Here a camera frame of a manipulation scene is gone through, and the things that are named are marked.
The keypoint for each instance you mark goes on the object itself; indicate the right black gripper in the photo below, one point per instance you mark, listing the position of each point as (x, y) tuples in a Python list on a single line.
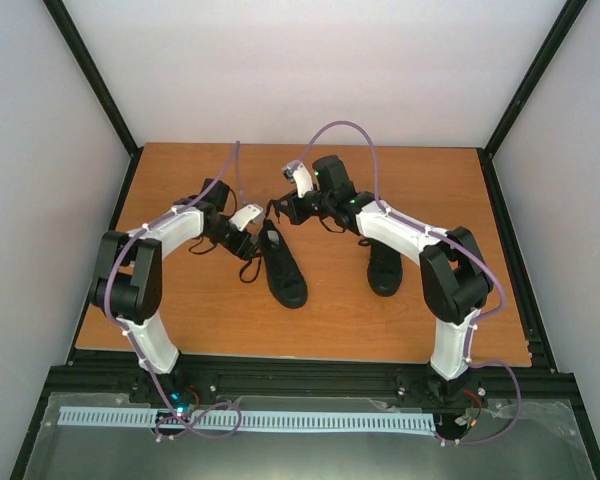
[(295, 214)]

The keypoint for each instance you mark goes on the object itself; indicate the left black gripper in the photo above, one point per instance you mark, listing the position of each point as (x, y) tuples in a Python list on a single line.
[(248, 243)]

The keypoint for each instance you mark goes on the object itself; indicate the black sneaker one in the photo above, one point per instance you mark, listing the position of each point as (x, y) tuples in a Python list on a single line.
[(285, 281)]

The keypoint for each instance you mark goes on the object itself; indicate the black sneaker with laces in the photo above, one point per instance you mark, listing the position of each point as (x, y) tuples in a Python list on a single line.
[(384, 269)]

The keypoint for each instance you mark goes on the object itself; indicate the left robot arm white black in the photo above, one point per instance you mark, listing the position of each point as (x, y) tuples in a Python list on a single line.
[(127, 283)]

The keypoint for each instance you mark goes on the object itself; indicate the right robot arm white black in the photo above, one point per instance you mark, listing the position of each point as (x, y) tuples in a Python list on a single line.
[(454, 277)]

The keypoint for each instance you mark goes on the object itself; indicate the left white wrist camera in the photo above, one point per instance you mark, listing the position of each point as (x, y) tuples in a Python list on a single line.
[(248, 214)]

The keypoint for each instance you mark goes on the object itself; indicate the white slotted cable duct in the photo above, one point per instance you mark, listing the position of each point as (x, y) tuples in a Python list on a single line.
[(251, 421)]

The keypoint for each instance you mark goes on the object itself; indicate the left black corner post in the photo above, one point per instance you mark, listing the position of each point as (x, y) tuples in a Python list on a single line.
[(79, 50)]

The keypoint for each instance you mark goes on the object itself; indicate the black corner post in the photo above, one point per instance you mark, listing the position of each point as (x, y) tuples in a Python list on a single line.
[(79, 50), (551, 44)]

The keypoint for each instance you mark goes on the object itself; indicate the grey metal base plate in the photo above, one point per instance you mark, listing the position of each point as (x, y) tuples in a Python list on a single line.
[(305, 450)]

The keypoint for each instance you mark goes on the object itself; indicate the right black corner post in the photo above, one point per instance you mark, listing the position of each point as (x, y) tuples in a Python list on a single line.
[(551, 44)]

